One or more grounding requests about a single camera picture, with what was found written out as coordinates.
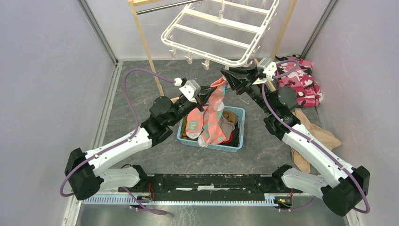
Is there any red sock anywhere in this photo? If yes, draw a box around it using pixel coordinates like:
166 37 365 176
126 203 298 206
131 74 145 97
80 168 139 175
222 133 234 144

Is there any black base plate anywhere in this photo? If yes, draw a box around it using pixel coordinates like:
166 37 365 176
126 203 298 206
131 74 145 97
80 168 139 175
128 174 301 202

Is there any olive yellow sock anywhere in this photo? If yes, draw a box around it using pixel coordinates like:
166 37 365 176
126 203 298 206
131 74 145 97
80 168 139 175
222 110 239 126

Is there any beige cloth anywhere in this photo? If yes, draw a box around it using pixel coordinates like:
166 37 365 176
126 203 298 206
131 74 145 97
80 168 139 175
290 108 343 174

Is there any blue plastic basket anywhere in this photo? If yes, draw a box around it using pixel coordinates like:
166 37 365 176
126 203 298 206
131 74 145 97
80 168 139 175
176 106 246 153

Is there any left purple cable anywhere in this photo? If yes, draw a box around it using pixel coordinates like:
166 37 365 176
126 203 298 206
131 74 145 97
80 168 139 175
60 68 177 198

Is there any wooden rack frame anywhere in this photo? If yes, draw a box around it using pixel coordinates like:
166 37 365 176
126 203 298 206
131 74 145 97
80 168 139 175
128 0 298 104

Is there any black metal rod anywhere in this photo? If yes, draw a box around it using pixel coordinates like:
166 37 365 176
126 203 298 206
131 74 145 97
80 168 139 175
136 0 202 15

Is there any pink camouflage bag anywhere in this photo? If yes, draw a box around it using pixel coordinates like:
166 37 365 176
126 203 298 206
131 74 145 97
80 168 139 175
276 55 323 108

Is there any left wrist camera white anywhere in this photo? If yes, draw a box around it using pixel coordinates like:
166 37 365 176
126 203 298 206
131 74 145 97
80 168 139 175
179 80 200 103

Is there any grey brown striped sock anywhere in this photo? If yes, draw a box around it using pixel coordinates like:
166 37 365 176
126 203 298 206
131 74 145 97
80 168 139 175
220 122 235 142

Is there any white clip hanger frame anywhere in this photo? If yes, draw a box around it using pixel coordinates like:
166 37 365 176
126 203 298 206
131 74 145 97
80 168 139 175
160 0 279 69

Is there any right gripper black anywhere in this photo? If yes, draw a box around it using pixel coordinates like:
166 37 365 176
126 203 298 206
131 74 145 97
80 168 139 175
221 64 275 115

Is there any toothed cable rail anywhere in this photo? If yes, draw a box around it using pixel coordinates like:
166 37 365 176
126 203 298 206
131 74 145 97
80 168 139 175
82 194 278 207

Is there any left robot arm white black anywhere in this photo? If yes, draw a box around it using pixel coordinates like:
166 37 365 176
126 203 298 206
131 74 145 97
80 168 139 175
62 85 216 201

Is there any pink sock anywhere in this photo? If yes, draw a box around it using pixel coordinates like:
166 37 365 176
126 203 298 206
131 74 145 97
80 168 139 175
185 106 209 139
198 76 227 147

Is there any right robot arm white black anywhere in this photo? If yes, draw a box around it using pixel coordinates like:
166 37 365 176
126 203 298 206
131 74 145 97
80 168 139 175
221 68 370 217

